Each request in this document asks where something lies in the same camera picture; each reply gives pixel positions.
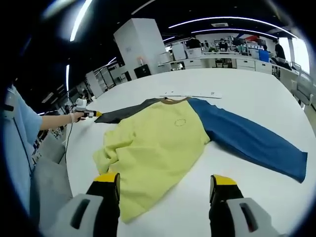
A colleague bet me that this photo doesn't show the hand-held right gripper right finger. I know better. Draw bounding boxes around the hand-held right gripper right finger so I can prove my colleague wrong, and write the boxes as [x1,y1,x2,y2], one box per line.
[208,174,274,237]

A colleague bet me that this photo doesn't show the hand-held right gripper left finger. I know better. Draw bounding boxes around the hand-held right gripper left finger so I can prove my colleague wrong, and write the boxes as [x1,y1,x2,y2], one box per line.
[64,172,121,237]

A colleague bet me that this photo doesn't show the yellow blue long-sleeve garment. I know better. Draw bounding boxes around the yellow blue long-sleeve garment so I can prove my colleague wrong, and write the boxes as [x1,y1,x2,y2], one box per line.
[92,96,309,224]

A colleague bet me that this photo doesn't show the white template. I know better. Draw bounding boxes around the white template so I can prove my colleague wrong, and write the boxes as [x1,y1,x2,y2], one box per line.
[159,90,222,99]

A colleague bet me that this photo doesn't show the person's left hand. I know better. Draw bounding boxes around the person's left hand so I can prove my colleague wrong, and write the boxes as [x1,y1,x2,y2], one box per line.
[71,111,87,123]

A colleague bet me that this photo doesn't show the metal storage shelving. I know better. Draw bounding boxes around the metal storage shelving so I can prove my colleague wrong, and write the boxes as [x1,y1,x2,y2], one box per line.
[84,65,129,100]

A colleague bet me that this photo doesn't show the person's grey trousers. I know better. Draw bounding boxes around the person's grey trousers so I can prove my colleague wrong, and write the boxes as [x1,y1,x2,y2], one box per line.
[29,154,75,237]

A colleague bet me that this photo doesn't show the black cabinet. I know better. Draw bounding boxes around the black cabinet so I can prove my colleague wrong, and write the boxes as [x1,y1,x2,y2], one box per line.
[133,64,151,79]

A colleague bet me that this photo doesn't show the white square pillar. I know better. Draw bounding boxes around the white square pillar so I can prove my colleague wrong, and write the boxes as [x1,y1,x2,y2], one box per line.
[113,18,171,75]

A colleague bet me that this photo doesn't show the ceiling light strip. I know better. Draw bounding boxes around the ceiling light strip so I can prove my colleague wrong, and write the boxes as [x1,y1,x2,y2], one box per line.
[168,16,297,38]
[69,0,94,42]

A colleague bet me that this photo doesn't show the white office desk row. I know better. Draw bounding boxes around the white office desk row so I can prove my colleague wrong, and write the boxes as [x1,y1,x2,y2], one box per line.
[157,52,281,74]

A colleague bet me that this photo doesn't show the blue storage bin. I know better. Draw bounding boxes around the blue storage bin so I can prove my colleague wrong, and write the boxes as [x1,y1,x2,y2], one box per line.
[258,49,270,63]

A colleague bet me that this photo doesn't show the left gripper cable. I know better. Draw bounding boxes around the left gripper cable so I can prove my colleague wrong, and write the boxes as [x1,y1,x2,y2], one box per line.
[64,121,74,164]

